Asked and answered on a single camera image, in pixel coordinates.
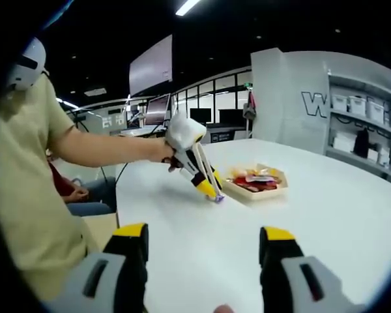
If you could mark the hanging bag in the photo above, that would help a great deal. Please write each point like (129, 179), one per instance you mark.
(250, 107)

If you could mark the person's torso in beige shirt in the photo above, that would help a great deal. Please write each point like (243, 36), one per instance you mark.
(29, 195)

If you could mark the small dark purple food packet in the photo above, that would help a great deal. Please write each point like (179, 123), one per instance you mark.
(219, 198)

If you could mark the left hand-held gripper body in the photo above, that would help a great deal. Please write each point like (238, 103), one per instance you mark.
(184, 130)

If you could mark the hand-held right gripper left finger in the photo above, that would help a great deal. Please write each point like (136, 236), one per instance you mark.
(130, 261)

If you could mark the cream hexagonal container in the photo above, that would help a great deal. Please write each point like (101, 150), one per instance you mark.
(264, 195)

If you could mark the white worn device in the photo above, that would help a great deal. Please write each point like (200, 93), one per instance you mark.
(27, 66)

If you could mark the grey metal shelving rack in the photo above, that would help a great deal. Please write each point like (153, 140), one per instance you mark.
(361, 130)

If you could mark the ceiling light strip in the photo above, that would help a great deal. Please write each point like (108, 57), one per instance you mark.
(187, 6)

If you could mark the gold food packet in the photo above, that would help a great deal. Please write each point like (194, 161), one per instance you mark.
(270, 171)

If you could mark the black monitor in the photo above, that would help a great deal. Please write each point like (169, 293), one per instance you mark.
(200, 114)
(232, 115)

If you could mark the tan chair seat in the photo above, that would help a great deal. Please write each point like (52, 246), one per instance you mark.
(101, 228)

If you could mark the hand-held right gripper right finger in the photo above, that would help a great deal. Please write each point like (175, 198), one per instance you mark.
(277, 257)

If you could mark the row of white storage bins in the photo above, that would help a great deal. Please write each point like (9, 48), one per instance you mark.
(358, 106)

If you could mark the person's left hand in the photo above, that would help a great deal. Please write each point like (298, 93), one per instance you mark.
(167, 153)

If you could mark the dark brown food packet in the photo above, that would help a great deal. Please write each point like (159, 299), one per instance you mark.
(268, 184)

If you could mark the long red food packet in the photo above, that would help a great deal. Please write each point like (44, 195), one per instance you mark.
(247, 181)

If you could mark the ceiling air vent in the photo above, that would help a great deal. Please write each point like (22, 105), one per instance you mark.
(96, 92)

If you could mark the black counter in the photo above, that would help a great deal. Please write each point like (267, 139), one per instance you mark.
(221, 137)

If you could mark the hanging projection screen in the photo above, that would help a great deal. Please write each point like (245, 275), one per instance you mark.
(151, 65)

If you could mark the person's right hand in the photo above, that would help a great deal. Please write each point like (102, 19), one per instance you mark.
(225, 309)

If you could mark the desktop computer monitor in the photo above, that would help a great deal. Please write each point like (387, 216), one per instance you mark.
(158, 111)

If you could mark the black backpack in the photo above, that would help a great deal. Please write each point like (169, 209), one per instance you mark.
(362, 141)

